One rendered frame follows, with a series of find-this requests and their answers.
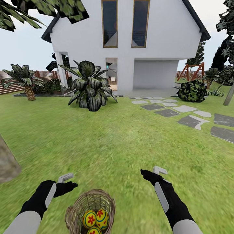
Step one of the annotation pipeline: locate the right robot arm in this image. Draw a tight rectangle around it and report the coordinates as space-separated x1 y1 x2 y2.
141 166 203 234

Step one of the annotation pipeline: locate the wicker basket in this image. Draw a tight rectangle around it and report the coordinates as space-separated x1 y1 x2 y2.
65 189 116 234

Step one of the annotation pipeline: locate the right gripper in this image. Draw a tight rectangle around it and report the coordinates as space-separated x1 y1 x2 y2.
141 169 162 184

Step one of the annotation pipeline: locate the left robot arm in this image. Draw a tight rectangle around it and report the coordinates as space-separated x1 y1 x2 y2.
3 173 78 234

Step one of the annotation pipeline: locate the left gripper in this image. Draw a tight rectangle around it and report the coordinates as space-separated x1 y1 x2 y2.
54 181 78 198

